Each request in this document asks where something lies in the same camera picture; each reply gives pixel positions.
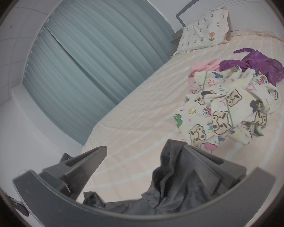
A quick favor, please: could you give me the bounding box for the grey bedside table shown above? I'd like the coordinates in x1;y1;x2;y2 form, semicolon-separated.
169;29;184;56

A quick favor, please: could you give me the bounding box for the purple garment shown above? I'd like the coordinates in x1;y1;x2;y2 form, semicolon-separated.
220;48;284;87

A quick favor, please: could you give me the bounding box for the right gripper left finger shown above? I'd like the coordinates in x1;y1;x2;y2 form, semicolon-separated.
39;146;108;199

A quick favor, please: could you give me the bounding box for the white printed pyjama garment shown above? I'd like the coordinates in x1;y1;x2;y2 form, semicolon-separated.
173;66;281;154

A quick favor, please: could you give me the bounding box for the bed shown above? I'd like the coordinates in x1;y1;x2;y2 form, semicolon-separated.
76;0;284;198

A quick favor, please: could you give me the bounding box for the black T-shirt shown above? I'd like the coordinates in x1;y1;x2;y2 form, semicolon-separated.
83;139;219;215

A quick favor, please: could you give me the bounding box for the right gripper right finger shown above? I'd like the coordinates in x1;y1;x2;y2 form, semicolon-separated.
183;144;247;196

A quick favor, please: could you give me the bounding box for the white printed pillow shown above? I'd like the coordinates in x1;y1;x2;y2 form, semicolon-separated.
173;7;229;56

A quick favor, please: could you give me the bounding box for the pink garment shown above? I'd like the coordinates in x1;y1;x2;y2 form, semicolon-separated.
188;59;222;94

